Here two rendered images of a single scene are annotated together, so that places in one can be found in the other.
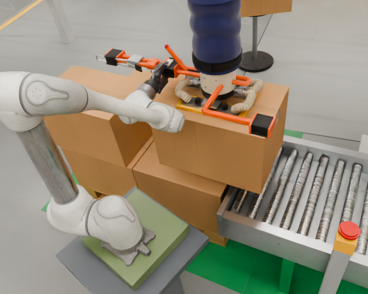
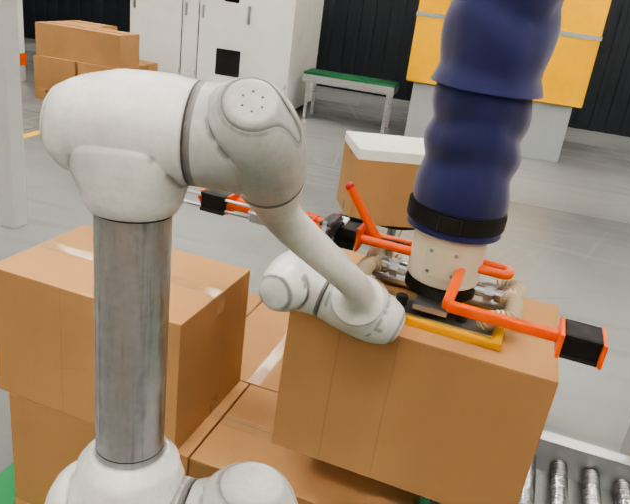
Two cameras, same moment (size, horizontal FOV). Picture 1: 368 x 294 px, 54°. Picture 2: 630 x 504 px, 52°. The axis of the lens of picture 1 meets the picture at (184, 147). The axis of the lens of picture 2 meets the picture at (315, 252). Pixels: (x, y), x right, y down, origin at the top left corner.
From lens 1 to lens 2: 0.67 m
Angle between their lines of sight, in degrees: 26
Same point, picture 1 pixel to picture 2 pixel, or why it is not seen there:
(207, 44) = (464, 176)
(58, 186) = (140, 408)
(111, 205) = (257, 482)
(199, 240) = not seen: outside the picture
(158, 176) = not seen: hidden behind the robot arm
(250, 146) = (521, 400)
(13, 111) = (145, 152)
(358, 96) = (567, 391)
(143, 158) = (214, 438)
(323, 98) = not seen: hidden behind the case
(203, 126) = (419, 350)
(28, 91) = (232, 94)
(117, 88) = (189, 275)
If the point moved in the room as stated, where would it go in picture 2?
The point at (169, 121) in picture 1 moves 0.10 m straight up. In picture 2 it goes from (381, 311) to (390, 264)
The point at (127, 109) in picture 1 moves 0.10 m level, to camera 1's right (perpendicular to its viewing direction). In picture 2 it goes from (332, 252) to (388, 253)
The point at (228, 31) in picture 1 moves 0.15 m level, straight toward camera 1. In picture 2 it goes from (508, 158) to (534, 178)
